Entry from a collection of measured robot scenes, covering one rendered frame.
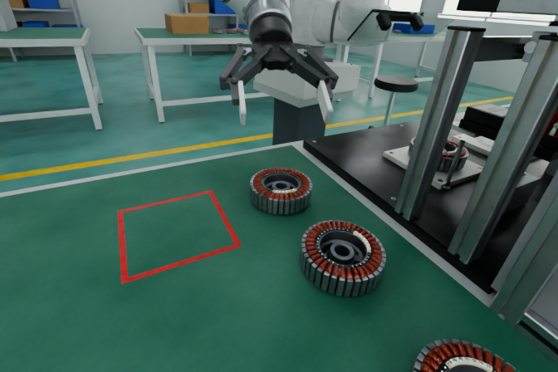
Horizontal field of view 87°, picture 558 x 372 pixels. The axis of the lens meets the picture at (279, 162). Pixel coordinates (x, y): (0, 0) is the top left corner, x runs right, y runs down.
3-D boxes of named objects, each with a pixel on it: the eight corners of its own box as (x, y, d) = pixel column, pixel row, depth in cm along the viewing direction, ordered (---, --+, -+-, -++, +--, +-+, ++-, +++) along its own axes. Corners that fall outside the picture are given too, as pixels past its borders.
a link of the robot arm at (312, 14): (293, 41, 134) (300, -15, 125) (333, 46, 130) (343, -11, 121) (283, 42, 120) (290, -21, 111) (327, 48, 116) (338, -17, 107)
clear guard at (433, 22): (346, 41, 59) (351, 7, 56) (428, 40, 69) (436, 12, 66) (526, 78, 34) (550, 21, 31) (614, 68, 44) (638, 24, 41)
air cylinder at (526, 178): (474, 198, 54) (486, 172, 52) (498, 188, 57) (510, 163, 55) (502, 214, 50) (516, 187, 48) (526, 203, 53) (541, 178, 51)
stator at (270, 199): (247, 183, 59) (247, 166, 57) (302, 179, 61) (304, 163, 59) (253, 219, 49) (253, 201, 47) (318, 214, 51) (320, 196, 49)
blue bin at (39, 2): (34, 7, 494) (30, -6, 485) (60, 7, 510) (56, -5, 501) (31, 8, 462) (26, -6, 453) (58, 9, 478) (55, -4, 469)
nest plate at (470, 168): (382, 156, 68) (384, 151, 67) (427, 145, 74) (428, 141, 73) (439, 190, 56) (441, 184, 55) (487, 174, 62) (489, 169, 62)
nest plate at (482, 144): (451, 140, 78) (452, 135, 77) (485, 132, 84) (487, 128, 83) (511, 166, 66) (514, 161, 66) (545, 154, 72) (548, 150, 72)
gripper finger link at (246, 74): (274, 46, 52) (267, 42, 52) (235, 79, 47) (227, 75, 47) (272, 64, 55) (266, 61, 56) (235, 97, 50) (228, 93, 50)
